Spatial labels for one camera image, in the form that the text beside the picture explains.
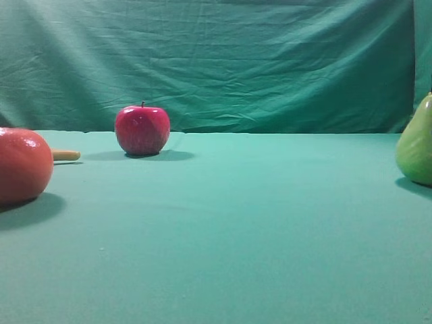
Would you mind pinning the green pear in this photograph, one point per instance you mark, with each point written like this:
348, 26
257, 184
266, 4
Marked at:
413, 150

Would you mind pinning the green tablecloth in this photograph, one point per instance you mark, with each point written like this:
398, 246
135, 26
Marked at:
221, 228

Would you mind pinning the red apple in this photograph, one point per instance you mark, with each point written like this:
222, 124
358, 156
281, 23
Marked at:
142, 130

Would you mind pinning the green backdrop cloth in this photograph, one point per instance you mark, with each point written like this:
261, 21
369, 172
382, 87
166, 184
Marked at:
214, 66

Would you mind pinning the yellow banana tip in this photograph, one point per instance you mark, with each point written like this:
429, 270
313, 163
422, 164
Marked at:
65, 155

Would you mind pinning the orange fruit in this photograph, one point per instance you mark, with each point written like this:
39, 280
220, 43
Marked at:
26, 165

